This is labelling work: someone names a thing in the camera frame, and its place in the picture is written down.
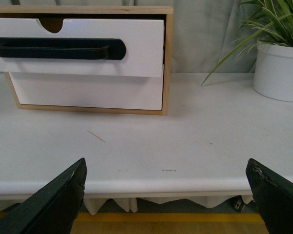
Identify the green striped plant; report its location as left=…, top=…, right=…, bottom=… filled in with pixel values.
left=209, top=0, right=293, bottom=75

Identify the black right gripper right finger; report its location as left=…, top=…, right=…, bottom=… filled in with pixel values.
left=246, top=158, right=293, bottom=234

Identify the white drawer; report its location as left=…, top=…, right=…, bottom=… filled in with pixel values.
left=10, top=73, right=163, bottom=110
left=0, top=18, right=164, bottom=77

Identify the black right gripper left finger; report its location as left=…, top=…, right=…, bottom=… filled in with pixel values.
left=0, top=158, right=87, bottom=234

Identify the grey curtain backdrop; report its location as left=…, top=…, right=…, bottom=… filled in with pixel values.
left=0, top=0, right=257, bottom=73

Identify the white table skirt cloth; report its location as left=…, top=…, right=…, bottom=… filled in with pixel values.
left=0, top=194, right=254, bottom=216

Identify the white plant pot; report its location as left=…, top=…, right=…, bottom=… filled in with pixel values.
left=253, top=41, right=293, bottom=102

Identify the black drawer handle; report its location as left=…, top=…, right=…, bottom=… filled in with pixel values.
left=0, top=37, right=126, bottom=60

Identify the wooden toothpick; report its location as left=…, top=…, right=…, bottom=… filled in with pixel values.
left=87, top=130, right=106, bottom=143

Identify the wooden drawer cabinet frame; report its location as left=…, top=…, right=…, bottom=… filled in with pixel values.
left=0, top=5, right=173, bottom=115

